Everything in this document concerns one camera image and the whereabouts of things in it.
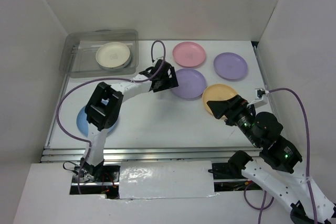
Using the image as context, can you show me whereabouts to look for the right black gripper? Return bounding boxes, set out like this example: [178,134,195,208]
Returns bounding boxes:
[205,93,261,146]

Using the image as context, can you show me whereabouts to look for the orange plate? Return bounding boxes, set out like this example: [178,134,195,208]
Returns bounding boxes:
[202,83,238,115]

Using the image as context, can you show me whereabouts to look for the purple plate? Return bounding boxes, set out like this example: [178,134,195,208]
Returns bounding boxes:
[171,68,207,99]
[213,52,248,81]

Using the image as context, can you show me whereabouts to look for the pink plate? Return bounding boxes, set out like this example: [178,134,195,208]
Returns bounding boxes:
[172,41,206,68]

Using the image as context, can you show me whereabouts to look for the white watermelon pattern plate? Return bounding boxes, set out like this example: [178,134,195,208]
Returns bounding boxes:
[99,58,131,71]

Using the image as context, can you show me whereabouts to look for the cream plate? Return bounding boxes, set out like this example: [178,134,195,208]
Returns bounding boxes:
[96,42,131,68]

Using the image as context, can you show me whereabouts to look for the blue plate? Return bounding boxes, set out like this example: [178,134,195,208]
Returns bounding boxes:
[76,100,119,137]

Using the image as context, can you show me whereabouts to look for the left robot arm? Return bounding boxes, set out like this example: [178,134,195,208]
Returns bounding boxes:
[80,59,179,182]

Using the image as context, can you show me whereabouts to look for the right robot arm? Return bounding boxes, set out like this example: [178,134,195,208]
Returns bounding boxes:
[207,95,335,223]

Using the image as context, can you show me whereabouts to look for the clear plastic bin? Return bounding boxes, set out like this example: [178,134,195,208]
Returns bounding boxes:
[59,29,139,78]

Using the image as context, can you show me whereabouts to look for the white cover sheet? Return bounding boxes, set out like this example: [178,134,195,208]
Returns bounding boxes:
[119,161,215,199]

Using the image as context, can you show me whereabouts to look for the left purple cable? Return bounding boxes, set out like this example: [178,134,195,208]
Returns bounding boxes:
[56,40,166,196]

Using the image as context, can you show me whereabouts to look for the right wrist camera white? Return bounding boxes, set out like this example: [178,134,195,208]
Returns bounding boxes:
[254,88,268,106]

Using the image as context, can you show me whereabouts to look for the aluminium rail frame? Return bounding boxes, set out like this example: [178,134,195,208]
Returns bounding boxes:
[41,40,264,164]

